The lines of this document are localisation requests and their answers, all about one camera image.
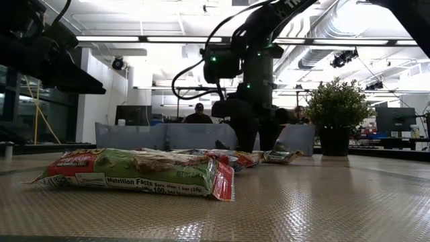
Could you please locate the dark office desk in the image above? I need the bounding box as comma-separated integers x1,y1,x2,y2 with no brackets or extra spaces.
361,136,430,152

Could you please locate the black metal workstation frame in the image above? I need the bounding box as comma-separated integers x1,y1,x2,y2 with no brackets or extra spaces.
175,86,226,124

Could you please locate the potted green plant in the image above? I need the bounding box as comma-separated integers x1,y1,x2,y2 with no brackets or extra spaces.
304,77,376,157

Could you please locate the black track light cluster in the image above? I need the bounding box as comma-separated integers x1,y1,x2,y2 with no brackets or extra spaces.
330,48,359,69

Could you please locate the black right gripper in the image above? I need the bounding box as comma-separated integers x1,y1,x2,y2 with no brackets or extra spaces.
211,83,286,153

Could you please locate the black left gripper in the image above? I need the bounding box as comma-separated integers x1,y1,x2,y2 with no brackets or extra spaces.
0,22,107,95

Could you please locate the white post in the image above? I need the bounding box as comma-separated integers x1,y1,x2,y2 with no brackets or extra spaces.
0,140,16,161

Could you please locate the tan silicone baking mat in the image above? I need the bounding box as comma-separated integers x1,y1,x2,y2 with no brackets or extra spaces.
0,153,430,240

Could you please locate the person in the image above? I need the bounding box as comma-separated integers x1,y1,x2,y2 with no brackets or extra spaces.
183,102,214,124
290,106,312,125

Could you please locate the black computer monitor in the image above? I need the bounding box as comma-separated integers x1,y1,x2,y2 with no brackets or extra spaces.
115,105,153,126

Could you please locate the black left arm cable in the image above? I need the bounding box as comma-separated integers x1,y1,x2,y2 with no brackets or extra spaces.
49,0,73,28

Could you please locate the black ceiling spotlight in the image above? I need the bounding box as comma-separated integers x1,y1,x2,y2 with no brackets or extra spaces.
112,56,126,71

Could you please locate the yellow extension cord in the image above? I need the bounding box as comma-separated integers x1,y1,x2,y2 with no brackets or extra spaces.
24,75,62,145

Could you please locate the dark computer monitor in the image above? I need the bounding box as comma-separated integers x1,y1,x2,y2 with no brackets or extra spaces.
375,107,417,134

